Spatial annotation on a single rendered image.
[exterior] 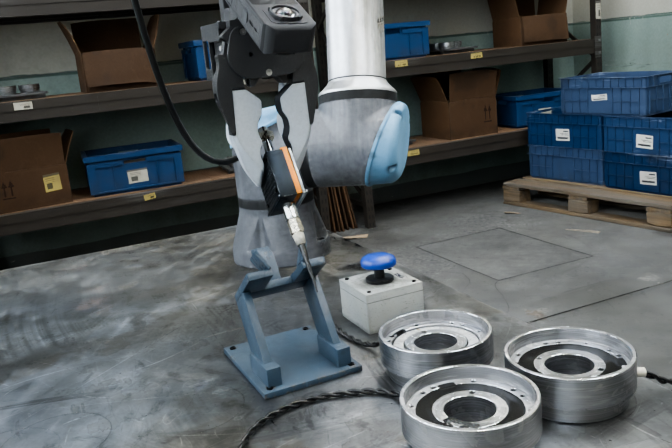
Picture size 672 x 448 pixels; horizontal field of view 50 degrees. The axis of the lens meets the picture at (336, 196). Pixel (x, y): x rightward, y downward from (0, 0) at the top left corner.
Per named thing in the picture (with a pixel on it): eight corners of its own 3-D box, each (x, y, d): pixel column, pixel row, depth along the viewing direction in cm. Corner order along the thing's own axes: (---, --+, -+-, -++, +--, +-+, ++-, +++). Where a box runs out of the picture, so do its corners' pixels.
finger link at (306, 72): (319, 120, 69) (300, 28, 67) (326, 120, 68) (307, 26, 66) (275, 132, 68) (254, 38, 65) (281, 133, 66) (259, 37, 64)
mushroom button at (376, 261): (405, 297, 81) (401, 255, 80) (373, 306, 79) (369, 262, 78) (388, 288, 84) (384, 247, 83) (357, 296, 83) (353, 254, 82)
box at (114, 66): (173, 84, 387) (162, 10, 379) (72, 95, 367) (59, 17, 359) (158, 83, 425) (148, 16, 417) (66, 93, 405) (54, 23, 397)
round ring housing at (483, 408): (572, 462, 52) (570, 410, 51) (436, 499, 49) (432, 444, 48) (500, 398, 61) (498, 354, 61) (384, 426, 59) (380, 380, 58)
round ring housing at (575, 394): (515, 431, 56) (513, 382, 56) (499, 371, 67) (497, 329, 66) (655, 426, 55) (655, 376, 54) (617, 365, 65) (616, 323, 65)
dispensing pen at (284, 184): (308, 286, 61) (252, 117, 66) (295, 302, 64) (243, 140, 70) (331, 281, 62) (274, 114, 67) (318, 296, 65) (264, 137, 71)
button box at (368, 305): (426, 319, 80) (423, 277, 80) (369, 335, 78) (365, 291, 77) (391, 299, 88) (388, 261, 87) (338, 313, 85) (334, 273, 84)
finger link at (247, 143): (246, 179, 72) (244, 85, 70) (266, 187, 66) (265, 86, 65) (215, 181, 70) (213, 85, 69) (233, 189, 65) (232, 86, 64)
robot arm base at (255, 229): (222, 253, 116) (214, 193, 114) (309, 235, 122) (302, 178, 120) (251, 276, 103) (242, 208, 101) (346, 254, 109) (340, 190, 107)
